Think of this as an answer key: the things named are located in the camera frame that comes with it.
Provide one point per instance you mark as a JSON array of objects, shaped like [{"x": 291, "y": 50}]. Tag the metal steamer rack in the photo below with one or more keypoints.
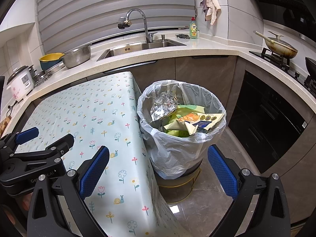
[{"x": 43, "y": 76}]

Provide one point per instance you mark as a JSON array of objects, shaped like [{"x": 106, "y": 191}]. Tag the white floral rice cooker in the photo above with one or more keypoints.
[{"x": 20, "y": 83}]

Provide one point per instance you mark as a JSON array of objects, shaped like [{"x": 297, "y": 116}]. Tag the green dish soap bottle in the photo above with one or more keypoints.
[{"x": 193, "y": 29}]

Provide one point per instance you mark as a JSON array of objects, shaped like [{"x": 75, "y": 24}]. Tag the black built-in oven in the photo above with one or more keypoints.
[{"x": 264, "y": 122}]

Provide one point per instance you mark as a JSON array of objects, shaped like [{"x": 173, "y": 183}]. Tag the cream frying pan with lid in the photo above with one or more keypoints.
[{"x": 278, "y": 46}]

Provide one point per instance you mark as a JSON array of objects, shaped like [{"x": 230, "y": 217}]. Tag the checkered wooden cutting board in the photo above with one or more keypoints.
[{"x": 4, "y": 124}]

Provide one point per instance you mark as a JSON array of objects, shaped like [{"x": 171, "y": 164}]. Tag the trash bin with liner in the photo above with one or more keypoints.
[{"x": 176, "y": 156}]

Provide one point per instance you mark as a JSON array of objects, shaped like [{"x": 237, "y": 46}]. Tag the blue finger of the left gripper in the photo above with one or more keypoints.
[{"x": 25, "y": 136}]

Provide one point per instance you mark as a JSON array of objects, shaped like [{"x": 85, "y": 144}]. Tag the black gas stove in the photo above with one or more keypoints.
[{"x": 284, "y": 64}]

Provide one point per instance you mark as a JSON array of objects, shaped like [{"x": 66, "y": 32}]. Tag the pink hanging dish towel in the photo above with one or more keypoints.
[{"x": 210, "y": 9}]

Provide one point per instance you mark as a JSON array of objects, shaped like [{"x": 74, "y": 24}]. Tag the dark scrubber by sink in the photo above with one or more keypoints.
[{"x": 182, "y": 36}]

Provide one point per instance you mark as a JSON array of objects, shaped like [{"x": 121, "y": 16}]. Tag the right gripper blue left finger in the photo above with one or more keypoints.
[{"x": 91, "y": 170}]

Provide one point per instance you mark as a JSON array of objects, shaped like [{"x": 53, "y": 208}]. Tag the stainless steel colander bowl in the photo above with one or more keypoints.
[{"x": 77, "y": 56}]

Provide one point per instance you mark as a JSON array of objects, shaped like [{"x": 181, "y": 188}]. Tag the yellow green snack bag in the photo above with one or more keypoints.
[{"x": 181, "y": 111}]

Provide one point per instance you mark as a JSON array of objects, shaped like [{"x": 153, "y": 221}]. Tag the chrome kitchen faucet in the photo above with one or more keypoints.
[{"x": 126, "y": 22}]

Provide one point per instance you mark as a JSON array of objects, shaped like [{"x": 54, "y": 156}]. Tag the yellow blue plastic basin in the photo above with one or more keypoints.
[{"x": 49, "y": 60}]

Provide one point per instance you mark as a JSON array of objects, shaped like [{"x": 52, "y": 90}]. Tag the silver foil bag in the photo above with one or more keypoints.
[{"x": 164, "y": 105}]

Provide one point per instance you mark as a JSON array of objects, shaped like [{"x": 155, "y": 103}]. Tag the black wok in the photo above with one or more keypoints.
[{"x": 311, "y": 67}]

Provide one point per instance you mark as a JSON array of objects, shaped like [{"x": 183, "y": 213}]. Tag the operator hand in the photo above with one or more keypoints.
[{"x": 14, "y": 213}]

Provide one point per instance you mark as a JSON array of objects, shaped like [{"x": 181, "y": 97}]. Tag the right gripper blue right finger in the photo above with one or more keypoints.
[{"x": 224, "y": 173}]

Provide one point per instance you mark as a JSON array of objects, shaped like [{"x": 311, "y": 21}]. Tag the grey window blind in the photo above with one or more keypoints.
[{"x": 66, "y": 24}]

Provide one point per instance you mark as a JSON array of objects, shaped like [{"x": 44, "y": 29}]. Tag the floral patterned tablecloth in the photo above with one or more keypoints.
[{"x": 102, "y": 112}]

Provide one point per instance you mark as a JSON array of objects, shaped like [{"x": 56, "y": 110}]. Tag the stainless steel sink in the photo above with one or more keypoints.
[{"x": 138, "y": 46}]

